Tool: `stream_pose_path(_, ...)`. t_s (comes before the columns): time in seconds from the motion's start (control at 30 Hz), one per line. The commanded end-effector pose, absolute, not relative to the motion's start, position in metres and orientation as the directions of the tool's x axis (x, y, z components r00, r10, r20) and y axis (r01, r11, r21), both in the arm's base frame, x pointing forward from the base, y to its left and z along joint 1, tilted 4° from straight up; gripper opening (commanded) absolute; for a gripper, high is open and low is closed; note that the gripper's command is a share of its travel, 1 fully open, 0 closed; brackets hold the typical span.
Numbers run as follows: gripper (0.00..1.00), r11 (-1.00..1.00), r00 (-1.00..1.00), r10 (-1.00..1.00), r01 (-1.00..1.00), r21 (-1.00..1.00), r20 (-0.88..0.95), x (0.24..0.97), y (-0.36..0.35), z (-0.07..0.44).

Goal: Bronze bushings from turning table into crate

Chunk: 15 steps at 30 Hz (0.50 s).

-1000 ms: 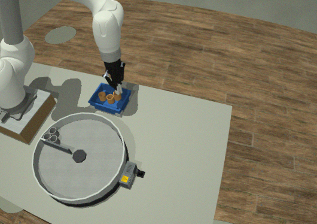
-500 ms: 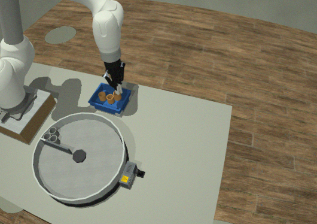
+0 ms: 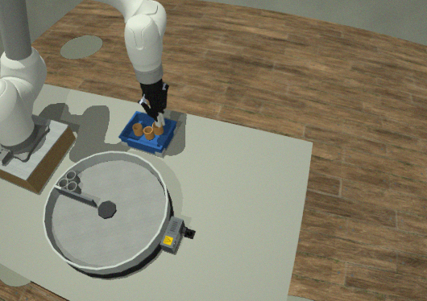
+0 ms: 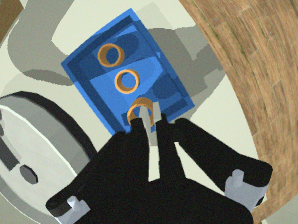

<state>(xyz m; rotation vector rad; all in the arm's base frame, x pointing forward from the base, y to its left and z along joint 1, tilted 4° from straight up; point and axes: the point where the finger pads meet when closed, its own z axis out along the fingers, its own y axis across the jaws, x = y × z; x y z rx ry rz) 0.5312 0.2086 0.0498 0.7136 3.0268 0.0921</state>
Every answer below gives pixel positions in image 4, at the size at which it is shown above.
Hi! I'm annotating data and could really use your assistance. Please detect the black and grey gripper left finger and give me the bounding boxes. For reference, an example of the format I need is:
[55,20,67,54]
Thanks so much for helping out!
[45,106,151,224]

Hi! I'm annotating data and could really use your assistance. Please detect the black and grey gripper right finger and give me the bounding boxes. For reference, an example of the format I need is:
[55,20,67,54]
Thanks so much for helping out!
[153,102,273,224]

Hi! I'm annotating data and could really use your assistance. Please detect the bronze bushing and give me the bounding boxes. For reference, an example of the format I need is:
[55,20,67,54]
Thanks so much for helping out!
[98,43,125,67]
[115,69,140,94]
[127,97,154,127]

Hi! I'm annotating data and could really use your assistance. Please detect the blue crate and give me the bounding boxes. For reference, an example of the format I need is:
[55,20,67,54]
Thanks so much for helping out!
[61,8,195,136]

